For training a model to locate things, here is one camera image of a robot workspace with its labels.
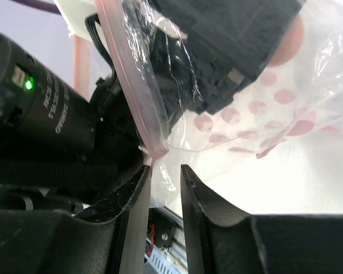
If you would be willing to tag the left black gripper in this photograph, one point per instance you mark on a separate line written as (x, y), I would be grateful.
(199, 53)

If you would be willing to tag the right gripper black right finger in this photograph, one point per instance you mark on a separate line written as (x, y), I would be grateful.
(222, 238)

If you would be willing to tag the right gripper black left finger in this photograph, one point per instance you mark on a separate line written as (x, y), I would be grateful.
(107, 237)

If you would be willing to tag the fake pink egg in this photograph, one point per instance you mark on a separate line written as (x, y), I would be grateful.
(290, 44)

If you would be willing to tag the clear zip top bag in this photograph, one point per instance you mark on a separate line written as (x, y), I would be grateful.
(249, 95)

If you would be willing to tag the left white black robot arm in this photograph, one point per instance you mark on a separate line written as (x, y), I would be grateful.
(50, 136)

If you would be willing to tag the aluminium rail base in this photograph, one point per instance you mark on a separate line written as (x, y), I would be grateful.
(165, 231)

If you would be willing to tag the white slotted cable duct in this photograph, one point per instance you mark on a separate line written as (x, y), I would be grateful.
(161, 261)

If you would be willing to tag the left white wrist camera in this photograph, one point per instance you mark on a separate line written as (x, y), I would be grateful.
(74, 13)

